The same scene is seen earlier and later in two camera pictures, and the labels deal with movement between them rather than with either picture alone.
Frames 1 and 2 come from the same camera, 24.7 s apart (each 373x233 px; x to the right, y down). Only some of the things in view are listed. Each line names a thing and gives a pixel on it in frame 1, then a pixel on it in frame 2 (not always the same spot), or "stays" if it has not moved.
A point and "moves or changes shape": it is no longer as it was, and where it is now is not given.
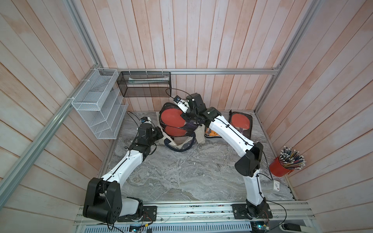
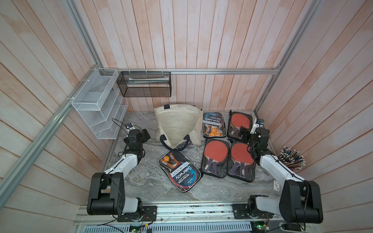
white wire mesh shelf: x=100 y=101 stays
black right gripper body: x=190 y=116 to x=247 y=136
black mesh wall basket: x=145 y=84 stays
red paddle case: x=172 y=123 to x=215 y=161
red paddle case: x=242 y=121 stays
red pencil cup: x=288 y=160 stays
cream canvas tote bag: x=182 y=143 moves or changes shape
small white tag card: x=276 y=185 stays
